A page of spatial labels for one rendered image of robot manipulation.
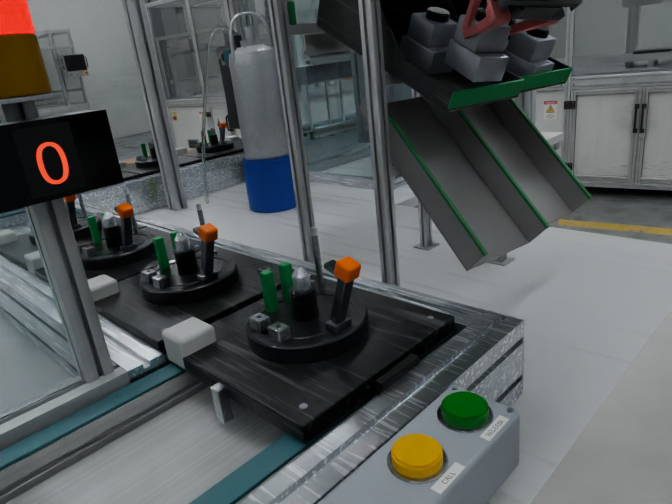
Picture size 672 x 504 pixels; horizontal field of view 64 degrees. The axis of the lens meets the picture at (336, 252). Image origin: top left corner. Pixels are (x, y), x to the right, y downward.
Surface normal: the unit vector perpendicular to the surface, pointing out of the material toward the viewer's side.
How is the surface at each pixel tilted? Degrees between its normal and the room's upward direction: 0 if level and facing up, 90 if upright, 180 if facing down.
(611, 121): 90
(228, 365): 0
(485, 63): 112
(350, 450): 0
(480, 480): 90
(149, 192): 90
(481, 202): 45
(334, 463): 0
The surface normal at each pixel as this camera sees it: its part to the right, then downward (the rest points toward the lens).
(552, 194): 0.33, -0.50
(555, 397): -0.11, -0.93
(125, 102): 0.81, 0.12
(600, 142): -0.59, 0.34
